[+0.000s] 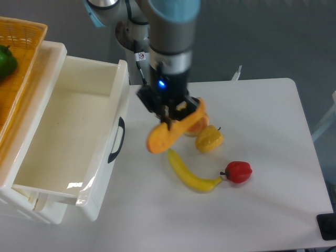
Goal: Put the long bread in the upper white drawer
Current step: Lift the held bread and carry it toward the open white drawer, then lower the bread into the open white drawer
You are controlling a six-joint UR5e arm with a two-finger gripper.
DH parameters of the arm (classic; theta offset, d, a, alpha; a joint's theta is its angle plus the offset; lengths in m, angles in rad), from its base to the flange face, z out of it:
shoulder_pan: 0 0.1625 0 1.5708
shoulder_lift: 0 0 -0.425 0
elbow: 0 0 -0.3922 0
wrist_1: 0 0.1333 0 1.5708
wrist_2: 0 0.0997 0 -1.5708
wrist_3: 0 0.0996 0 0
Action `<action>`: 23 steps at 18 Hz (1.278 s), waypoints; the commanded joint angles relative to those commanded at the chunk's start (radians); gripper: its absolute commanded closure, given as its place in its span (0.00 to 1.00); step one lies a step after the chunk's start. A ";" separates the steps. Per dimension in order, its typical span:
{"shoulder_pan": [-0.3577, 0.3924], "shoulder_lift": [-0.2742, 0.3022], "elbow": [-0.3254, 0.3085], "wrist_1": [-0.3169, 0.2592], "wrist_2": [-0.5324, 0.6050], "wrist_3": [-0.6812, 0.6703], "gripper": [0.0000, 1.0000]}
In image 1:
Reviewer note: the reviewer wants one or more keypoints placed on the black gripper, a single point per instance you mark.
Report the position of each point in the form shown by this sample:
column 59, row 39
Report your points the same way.
column 171, row 102

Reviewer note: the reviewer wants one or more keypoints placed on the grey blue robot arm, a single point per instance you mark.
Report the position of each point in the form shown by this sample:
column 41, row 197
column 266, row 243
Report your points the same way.
column 158, row 39

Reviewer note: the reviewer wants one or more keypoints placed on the round knotted bread roll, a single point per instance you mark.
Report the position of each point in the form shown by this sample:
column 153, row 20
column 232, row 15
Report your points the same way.
column 198, row 127

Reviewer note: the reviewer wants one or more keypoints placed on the open white upper drawer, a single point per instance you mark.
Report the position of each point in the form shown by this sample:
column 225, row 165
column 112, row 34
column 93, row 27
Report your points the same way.
column 75, row 135

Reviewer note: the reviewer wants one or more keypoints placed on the white drawer cabinet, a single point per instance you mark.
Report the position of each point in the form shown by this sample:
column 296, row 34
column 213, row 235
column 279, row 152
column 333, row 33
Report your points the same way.
column 21, row 194

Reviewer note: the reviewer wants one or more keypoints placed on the yellow bell pepper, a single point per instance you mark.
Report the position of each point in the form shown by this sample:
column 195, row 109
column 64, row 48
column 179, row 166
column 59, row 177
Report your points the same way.
column 209, row 139

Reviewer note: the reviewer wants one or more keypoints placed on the yellow banana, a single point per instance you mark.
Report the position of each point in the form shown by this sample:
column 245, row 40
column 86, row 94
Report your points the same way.
column 192, row 181

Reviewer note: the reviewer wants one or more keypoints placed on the red bell pepper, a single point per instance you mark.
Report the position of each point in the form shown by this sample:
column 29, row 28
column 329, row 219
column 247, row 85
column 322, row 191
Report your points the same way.
column 237, row 171

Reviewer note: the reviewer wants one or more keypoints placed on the yellow plastic basket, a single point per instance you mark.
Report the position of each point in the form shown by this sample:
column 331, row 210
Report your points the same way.
column 20, row 44

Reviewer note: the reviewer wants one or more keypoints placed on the green bell pepper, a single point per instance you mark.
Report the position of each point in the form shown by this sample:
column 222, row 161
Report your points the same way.
column 8, row 62

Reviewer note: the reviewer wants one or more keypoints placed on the black device at edge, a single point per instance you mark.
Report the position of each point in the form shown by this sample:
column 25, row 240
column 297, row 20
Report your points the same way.
column 326, row 223

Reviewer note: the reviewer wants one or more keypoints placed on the dark blue drawer handle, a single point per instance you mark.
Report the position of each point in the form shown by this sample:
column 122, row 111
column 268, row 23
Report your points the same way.
column 118, row 141

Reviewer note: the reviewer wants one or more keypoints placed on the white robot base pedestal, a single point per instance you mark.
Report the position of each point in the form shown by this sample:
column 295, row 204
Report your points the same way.
column 134, row 38

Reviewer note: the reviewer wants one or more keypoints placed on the white frame at right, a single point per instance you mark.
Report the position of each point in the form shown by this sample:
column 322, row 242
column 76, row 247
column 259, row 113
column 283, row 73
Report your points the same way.
column 325, row 122

